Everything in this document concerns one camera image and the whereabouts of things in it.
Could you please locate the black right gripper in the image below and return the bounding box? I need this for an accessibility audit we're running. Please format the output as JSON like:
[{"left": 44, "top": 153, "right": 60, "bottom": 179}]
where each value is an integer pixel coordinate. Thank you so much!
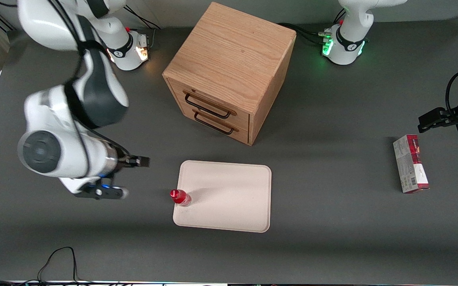
[{"left": 110, "top": 153, "right": 150, "bottom": 177}]

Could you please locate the red coke bottle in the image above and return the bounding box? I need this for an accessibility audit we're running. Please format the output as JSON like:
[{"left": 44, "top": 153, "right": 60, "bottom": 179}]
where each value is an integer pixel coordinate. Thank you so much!
[{"left": 169, "top": 189, "right": 192, "bottom": 207}]

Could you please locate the beige plastic tray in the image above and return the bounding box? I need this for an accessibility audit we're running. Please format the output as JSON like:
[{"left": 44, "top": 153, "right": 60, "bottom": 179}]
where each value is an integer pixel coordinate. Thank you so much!
[{"left": 173, "top": 160, "right": 272, "bottom": 233}]

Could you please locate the red and grey carton box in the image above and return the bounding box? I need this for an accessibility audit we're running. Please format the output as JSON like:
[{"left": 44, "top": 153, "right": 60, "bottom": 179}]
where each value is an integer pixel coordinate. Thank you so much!
[{"left": 393, "top": 134, "right": 430, "bottom": 194}]

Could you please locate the wooden drawer front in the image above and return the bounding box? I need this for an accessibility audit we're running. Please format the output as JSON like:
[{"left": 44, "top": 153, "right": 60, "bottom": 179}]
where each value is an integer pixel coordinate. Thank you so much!
[
  {"left": 169, "top": 79, "right": 250, "bottom": 128},
  {"left": 181, "top": 101, "right": 250, "bottom": 144}
]

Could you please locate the wooden drawer cabinet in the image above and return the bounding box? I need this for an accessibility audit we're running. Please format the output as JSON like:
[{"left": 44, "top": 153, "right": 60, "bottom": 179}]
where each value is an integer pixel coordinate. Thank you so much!
[{"left": 162, "top": 2, "right": 297, "bottom": 146}]

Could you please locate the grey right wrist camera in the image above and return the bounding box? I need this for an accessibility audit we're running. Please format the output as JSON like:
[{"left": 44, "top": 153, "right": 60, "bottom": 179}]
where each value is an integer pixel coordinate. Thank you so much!
[{"left": 74, "top": 184, "right": 129, "bottom": 200}]

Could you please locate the black metal drawer handle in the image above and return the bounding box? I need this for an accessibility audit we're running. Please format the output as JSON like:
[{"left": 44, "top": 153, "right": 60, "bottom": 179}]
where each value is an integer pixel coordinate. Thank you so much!
[
  {"left": 184, "top": 92, "right": 232, "bottom": 120},
  {"left": 193, "top": 111, "right": 236, "bottom": 135}
]

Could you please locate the thin black table edge cable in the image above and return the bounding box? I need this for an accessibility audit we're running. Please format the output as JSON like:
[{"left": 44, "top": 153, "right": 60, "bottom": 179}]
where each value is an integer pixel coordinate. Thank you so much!
[{"left": 0, "top": 246, "right": 134, "bottom": 286}]

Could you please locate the black right arm base cable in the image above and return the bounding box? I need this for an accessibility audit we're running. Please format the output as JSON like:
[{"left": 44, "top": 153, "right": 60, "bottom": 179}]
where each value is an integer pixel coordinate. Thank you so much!
[{"left": 125, "top": 6, "right": 163, "bottom": 50}]

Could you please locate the black arm base cable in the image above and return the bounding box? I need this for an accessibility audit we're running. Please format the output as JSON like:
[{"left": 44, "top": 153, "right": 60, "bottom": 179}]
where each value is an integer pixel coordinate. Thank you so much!
[
  {"left": 125, "top": 6, "right": 163, "bottom": 50},
  {"left": 278, "top": 22, "right": 331, "bottom": 45}
]

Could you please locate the black left arm base cable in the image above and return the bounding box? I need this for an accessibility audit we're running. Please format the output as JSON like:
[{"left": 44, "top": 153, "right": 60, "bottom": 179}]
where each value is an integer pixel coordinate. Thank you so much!
[{"left": 278, "top": 22, "right": 331, "bottom": 45}]

